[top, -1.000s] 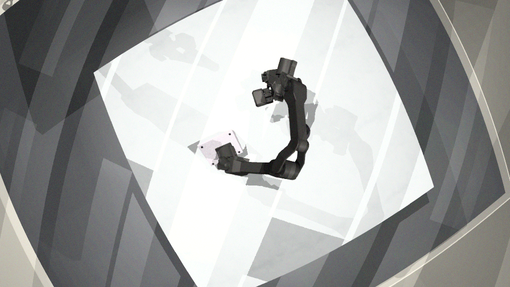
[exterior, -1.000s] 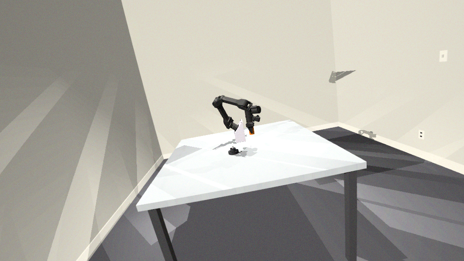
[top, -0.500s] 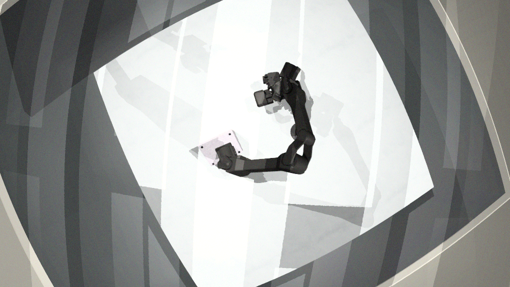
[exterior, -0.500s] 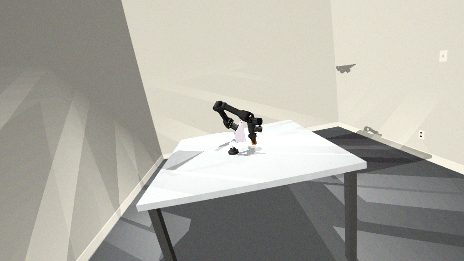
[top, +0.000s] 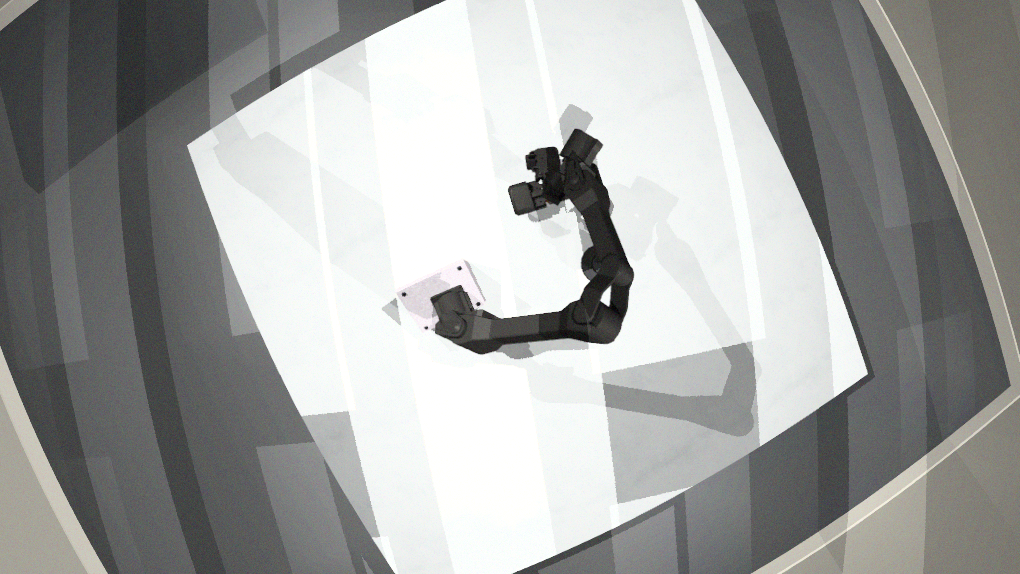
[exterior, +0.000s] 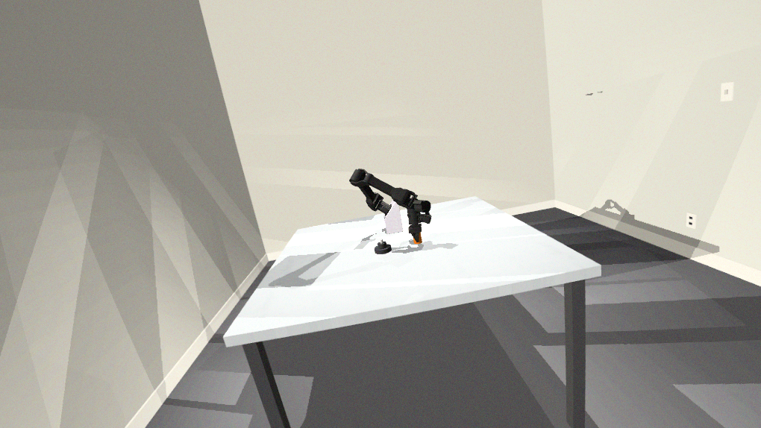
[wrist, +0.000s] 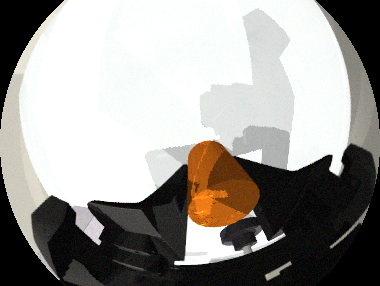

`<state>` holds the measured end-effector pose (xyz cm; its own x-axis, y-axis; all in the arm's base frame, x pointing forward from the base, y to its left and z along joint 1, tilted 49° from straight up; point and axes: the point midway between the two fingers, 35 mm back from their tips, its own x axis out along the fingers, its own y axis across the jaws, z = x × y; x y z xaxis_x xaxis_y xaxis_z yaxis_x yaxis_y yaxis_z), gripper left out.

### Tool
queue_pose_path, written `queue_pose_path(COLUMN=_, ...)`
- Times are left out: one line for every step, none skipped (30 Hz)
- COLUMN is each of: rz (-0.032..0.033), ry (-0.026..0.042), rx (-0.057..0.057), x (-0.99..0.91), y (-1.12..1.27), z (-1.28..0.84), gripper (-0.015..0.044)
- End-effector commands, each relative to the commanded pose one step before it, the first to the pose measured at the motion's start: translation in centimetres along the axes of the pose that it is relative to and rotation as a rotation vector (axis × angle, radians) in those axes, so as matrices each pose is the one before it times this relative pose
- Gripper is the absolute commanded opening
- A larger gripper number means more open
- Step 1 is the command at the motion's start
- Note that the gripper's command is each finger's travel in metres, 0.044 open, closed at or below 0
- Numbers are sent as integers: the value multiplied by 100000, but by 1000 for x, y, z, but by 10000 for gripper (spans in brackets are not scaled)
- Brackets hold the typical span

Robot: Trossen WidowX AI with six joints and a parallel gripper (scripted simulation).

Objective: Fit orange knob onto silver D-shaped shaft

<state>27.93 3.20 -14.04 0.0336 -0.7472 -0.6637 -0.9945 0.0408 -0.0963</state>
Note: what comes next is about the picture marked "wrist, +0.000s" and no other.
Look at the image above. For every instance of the grey round pedestal with d-shaped shaft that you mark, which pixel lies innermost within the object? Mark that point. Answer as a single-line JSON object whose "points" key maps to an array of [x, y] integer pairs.
{"points": [[241, 234]]}

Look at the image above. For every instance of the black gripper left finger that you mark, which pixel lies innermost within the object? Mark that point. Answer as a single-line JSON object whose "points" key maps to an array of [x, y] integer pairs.
{"points": [[163, 214]]}

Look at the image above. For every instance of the orange knob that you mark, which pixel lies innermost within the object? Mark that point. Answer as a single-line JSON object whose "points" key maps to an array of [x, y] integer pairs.
{"points": [[219, 192]]}

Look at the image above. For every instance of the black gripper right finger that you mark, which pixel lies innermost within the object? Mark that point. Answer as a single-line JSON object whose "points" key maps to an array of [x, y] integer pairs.
{"points": [[280, 191]]}

